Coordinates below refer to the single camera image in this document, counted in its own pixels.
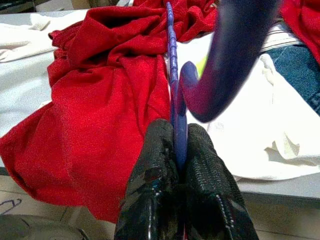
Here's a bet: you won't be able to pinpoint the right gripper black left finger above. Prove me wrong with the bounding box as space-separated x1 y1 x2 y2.
113 118 181 240

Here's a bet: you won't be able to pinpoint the white garment dark stripes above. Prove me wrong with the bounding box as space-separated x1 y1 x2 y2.
174 24 320 181

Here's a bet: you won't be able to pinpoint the yellow green item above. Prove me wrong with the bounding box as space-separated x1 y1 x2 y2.
196 56 210 79

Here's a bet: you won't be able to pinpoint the white T-shirt small red print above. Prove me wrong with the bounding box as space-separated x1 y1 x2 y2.
0 13 88 63

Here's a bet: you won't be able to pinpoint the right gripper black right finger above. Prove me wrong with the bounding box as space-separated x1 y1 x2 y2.
183 122 260 240

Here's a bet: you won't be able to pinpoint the blue denim jeans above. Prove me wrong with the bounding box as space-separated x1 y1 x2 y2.
266 42 320 117

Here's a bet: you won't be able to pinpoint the purple plastic hanger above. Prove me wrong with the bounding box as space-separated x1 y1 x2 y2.
164 0 281 173

